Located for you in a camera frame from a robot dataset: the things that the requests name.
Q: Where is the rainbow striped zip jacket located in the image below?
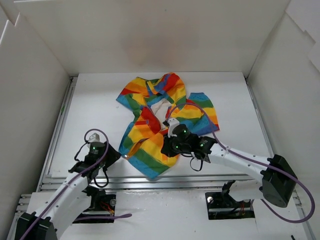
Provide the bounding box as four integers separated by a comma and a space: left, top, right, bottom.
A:
116, 72, 220, 179

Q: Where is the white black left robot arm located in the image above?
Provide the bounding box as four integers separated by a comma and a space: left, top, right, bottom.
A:
14, 141, 121, 240

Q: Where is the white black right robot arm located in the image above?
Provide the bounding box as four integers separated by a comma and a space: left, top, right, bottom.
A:
161, 118, 296, 208

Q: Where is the black left wrist cable loop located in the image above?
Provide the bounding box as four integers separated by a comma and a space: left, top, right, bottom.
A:
93, 167, 110, 188

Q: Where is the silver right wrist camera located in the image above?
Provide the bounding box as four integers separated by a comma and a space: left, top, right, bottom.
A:
162, 118, 180, 137

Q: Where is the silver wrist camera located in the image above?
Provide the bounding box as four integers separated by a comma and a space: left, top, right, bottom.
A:
88, 132, 100, 143
162, 118, 180, 137

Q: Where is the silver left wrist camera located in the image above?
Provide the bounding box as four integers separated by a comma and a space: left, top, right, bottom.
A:
88, 132, 100, 143

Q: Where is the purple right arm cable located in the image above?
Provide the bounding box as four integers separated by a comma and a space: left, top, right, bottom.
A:
165, 102, 316, 223

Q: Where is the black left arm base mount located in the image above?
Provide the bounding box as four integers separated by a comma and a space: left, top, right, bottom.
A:
73, 186, 116, 224

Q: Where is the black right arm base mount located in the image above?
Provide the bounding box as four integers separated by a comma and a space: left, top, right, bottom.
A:
205, 180, 255, 220

